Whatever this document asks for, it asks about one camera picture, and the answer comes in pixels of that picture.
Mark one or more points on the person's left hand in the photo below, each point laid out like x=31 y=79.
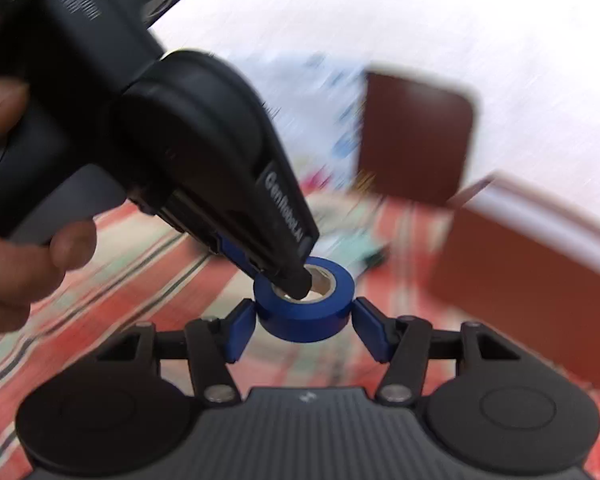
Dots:
x=15 y=280

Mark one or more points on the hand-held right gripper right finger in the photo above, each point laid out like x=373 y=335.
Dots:
x=372 y=332

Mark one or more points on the brown cardboard box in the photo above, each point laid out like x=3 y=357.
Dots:
x=520 y=290

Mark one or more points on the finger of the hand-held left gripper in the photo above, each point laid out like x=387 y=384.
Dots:
x=230 y=247
x=285 y=210

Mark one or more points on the blue tape roll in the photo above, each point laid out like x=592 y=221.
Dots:
x=305 y=317

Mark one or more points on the brown box lid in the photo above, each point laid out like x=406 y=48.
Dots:
x=415 y=135

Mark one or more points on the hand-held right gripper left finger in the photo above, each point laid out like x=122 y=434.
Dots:
x=241 y=332

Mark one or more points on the floral butterfly printed bag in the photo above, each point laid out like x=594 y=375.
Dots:
x=325 y=110

